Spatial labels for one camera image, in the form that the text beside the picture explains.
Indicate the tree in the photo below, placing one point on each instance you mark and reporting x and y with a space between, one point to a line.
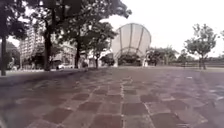
97 58
3 53
201 43
47 50
77 55

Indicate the red and grey chequered paving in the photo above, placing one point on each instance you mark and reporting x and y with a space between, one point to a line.
116 96

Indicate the white arched canopy structure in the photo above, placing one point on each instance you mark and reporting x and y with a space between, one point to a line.
130 41

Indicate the white car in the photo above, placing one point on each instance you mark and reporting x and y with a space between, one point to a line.
65 66

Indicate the pale tall building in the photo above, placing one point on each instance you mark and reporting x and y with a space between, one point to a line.
30 45

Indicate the group of trees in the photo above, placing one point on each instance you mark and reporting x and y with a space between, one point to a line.
165 55

